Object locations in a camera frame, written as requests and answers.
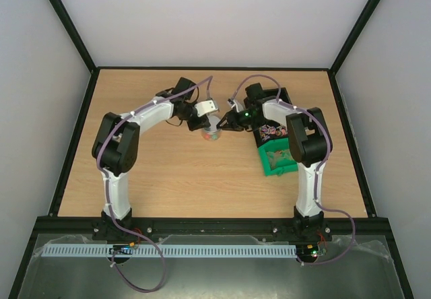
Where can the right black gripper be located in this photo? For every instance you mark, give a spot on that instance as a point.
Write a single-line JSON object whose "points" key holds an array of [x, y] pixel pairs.
{"points": [[229, 120]]}

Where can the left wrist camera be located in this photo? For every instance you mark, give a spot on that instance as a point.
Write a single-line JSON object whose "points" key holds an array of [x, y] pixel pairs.
{"points": [[206, 107]]}

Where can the clear plastic jar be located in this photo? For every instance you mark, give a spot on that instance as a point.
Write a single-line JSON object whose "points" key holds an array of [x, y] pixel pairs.
{"points": [[211, 135]]}

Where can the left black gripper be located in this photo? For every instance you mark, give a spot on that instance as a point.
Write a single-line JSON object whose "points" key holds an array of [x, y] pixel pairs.
{"points": [[199, 124]]}

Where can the light blue slotted duct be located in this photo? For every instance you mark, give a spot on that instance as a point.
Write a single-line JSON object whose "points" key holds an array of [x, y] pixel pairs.
{"points": [[170, 251]]}

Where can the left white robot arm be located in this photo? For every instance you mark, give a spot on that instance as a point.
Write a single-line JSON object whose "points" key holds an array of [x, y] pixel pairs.
{"points": [[116, 145]]}

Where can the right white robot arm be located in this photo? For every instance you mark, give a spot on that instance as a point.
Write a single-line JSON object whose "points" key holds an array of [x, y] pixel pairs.
{"points": [[309, 143]]}

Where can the round metal lid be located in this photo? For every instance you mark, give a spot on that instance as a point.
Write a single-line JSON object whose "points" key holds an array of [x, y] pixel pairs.
{"points": [[213, 125]]}

